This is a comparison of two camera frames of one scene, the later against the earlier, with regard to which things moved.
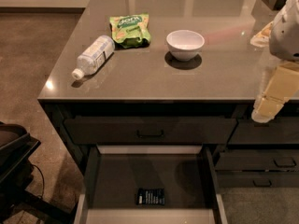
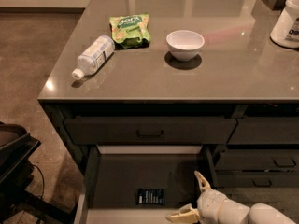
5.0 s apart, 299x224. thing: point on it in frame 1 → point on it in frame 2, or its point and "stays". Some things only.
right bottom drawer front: x=257 y=179 stays
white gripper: x=286 y=37 → x=212 y=206
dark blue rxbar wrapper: x=150 y=196 stays
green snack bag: x=131 y=31 stays
